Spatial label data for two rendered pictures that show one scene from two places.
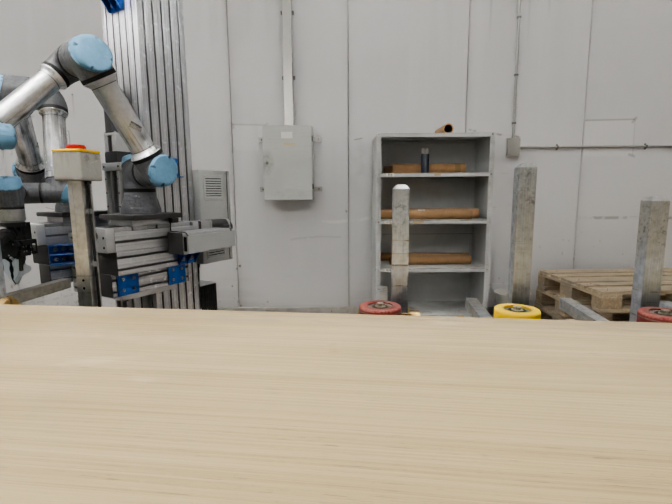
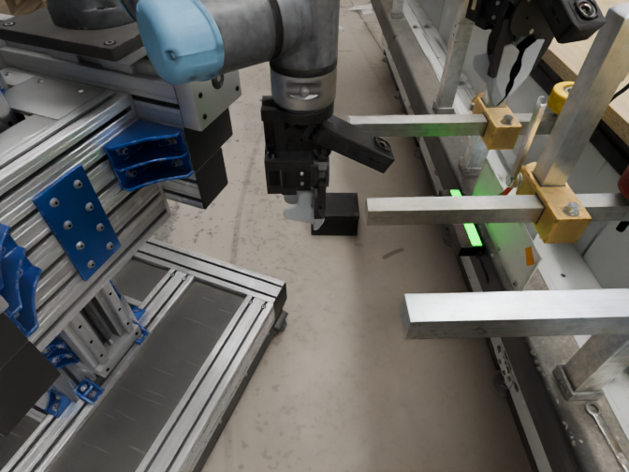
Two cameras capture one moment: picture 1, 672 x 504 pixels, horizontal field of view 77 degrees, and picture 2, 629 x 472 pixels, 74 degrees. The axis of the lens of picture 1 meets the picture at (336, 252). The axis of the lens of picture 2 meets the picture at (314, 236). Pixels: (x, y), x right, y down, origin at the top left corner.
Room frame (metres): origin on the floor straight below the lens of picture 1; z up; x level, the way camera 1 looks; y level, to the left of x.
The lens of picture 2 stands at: (1.49, 1.55, 1.26)
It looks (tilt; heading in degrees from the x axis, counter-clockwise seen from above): 46 degrees down; 261
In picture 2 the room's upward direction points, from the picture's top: straight up
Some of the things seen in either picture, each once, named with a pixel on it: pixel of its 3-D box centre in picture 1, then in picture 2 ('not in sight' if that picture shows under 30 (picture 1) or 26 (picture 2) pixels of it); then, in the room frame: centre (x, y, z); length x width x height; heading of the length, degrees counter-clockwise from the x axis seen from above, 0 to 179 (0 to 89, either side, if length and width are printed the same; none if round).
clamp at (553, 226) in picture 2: not in sight; (549, 200); (1.05, 1.12, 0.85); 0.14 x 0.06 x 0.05; 83
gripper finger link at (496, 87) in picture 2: not in sight; (488, 69); (1.18, 1.05, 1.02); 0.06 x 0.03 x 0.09; 103
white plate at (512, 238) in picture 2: not in sight; (500, 222); (1.08, 1.07, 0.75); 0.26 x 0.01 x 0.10; 83
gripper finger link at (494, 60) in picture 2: not in sight; (506, 40); (1.18, 1.07, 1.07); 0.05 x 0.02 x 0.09; 13
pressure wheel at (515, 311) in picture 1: (515, 336); not in sight; (0.75, -0.33, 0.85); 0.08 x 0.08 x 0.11
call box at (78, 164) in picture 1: (78, 166); not in sight; (0.99, 0.60, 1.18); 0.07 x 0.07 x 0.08; 83
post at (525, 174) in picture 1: (519, 279); not in sight; (0.87, -0.39, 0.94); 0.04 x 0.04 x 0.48; 83
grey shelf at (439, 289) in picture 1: (427, 232); not in sight; (3.48, -0.76, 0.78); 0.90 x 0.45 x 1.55; 89
